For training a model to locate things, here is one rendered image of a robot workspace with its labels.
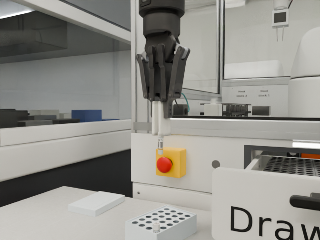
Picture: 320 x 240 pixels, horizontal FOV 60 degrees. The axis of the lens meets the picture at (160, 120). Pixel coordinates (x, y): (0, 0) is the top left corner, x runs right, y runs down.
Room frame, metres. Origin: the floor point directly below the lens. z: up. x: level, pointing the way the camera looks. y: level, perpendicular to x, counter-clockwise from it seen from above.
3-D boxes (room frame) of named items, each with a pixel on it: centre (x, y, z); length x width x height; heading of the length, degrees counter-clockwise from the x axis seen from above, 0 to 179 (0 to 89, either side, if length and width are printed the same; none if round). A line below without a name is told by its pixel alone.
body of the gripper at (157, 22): (0.56, 0.00, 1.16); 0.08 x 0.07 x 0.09; 46
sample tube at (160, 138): (0.57, 0.00, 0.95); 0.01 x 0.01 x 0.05
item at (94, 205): (0.72, 0.16, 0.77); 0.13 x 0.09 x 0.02; 154
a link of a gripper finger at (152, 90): (0.58, 0.01, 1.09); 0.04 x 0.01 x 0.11; 136
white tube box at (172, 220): (0.55, 0.00, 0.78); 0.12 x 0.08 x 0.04; 138
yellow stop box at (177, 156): (0.73, -0.03, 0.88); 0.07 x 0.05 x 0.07; 63
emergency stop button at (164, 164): (0.70, -0.01, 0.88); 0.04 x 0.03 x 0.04; 63
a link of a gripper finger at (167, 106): (0.55, -0.02, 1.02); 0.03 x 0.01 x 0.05; 46
